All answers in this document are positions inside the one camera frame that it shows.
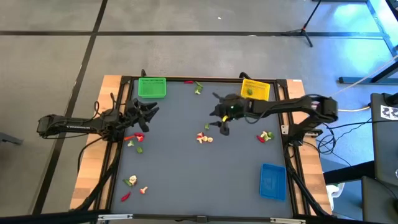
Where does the white plastic object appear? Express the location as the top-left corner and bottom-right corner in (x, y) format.
(325, 182), (346, 212)

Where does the black equipment case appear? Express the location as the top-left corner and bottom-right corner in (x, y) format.
(369, 92), (398, 187)

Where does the black tripod stand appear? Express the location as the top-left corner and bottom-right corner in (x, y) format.
(281, 0), (323, 49)

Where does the black box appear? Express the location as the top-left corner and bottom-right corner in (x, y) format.
(361, 175), (398, 224)

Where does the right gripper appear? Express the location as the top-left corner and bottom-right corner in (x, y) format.
(209, 91), (252, 136)

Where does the yellow plastic basket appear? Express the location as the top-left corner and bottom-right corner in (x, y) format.
(240, 78), (271, 101)

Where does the grey table mat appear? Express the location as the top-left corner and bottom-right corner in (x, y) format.
(111, 80), (294, 218)

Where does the thin black cable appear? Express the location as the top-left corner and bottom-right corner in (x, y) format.
(76, 136), (105, 175)

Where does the grey floor object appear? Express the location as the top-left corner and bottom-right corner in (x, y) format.
(0, 131), (24, 146)

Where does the white marker label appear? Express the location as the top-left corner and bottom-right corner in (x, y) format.
(380, 105), (398, 121)

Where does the green plastic basket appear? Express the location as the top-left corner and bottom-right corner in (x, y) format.
(137, 77), (167, 100)

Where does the black cable coil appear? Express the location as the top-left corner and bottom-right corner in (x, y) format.
(316, 121), (374, 156)

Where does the black cable conduit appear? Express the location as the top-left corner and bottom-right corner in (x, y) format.
(73, 146), (122, 212)
(283, 144), (332, 218)

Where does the black left cable conduit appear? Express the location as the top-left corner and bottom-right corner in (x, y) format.
(73, 146), (122, 212)

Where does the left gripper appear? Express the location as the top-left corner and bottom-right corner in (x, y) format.
(124, 98), (160, 133)

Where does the black metal stand frame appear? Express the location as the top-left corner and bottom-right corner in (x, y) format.
(338, 0), (398, 85)

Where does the blue plastic tray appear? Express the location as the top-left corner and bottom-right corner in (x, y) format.
(259, 163), (287, 202)

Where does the black front crossbar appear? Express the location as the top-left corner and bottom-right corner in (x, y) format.
(0, 210), (398, 224)

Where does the silver mounting bracket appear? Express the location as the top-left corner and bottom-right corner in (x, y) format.
(269, 217), (307, 224)
(97, 213), (134, 222)

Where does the black right cable conduit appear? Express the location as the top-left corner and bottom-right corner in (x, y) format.
(283, 144), (332, 218)

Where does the cream floor cable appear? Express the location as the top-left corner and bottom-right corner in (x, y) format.
(337, 105), (371, 113)

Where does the black aluminium table frame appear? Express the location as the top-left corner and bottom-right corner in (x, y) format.
(95, 75), (312, 218)

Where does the white floor cable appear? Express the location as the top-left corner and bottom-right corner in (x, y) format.
(328, 55), (398, 98)

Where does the black beam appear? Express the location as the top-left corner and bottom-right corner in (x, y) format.
(323, 160), (376, 185)

